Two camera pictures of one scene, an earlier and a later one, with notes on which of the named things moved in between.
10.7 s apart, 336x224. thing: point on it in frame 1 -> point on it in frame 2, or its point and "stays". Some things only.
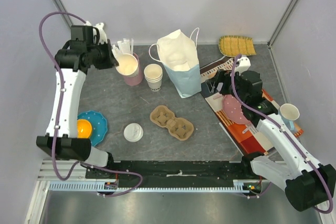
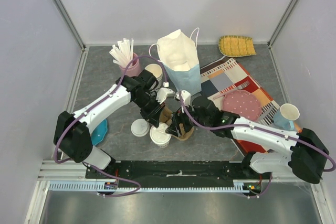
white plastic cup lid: (133, 132) -> (139, 127)
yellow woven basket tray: (232, 45) stays
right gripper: (220, 83) -> (181, 121)
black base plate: (171, 173) stays
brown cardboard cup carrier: (180, 128) stays
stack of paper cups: (153, 73) stays
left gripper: (111, 62) -> (154, 114)
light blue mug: (289, 113) stays
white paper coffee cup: (128, 65) -> (163, 146)
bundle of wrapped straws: (123, 47) stays
